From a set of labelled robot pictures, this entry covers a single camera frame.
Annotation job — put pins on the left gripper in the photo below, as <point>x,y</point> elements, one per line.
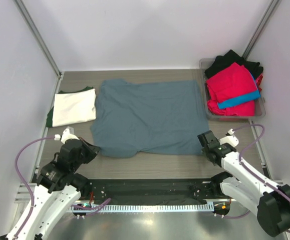
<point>92,150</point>

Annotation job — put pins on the slotted cable duct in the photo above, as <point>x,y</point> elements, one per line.
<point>208,207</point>

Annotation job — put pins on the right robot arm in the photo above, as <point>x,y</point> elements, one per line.
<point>267,200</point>

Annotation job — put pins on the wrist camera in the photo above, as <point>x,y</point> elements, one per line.
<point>68,134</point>
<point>230,139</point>

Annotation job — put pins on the aluminium front rail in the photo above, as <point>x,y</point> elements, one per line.
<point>23,194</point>

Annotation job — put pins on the folded dark green t shirt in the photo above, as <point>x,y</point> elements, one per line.
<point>49,120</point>

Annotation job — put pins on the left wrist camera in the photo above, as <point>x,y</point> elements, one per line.
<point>68,134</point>

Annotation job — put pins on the left aluminium frame post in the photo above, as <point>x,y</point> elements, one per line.
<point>36,34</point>

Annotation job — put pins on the black t shirt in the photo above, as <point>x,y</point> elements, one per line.
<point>224,61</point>

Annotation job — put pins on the red t shirt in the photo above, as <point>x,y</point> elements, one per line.
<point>245,109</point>

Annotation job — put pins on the bright blue t shirt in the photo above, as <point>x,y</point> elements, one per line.
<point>237,88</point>

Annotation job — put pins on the grey blue t shirt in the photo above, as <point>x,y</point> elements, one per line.
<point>160,118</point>

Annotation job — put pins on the right aluminium frame post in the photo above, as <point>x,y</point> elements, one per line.
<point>269,12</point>

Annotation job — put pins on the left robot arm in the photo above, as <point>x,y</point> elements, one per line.
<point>57,188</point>

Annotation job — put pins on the aluminium frame post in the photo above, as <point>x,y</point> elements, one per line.
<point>269,12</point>
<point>36,34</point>

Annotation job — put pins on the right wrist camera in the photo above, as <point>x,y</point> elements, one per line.
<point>230,139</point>

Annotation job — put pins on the folded white t shirt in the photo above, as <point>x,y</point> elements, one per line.
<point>74,108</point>

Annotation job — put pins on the grey plastic bin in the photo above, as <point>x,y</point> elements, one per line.
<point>259,110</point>

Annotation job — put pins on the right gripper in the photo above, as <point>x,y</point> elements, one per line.
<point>204,150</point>

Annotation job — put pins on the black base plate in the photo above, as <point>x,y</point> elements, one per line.
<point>154,192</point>

